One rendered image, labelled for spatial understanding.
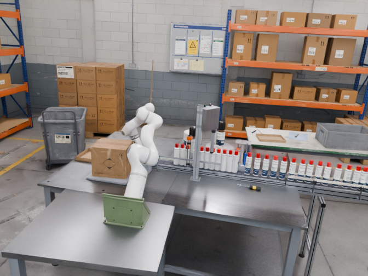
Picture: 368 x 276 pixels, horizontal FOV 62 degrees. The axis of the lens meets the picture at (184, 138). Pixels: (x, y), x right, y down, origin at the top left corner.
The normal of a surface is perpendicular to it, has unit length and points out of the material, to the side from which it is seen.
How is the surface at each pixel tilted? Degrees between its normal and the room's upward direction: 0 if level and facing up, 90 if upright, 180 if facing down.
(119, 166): 90
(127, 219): 90
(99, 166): 90
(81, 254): 0
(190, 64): 90
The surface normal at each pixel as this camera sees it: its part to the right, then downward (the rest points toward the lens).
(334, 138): -0.05, 0.32
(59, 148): 0.21, 0.38
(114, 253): 0.05, -0.94
